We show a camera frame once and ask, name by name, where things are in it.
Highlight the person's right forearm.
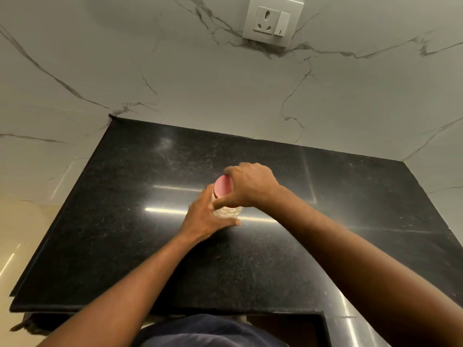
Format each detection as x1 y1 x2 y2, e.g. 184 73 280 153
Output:
259 186 463 347

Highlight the person's left hand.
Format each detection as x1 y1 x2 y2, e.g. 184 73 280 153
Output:
179 183 241 245

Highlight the pink jar lid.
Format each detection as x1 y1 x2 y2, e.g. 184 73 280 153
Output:
213 175 234 199

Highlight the person's left forearm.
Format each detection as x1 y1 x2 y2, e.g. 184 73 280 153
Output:
36 232 197 347

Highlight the white wall socket with switch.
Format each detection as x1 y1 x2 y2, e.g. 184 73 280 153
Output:
242 0 305 48

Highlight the person's dark blue shirt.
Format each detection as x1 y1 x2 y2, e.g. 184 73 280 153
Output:
132 314 290 347

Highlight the clear patterned jar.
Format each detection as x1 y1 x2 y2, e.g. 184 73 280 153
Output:
211 184 244 219

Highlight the person's right hand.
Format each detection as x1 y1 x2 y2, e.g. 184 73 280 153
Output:
212 162 283 211

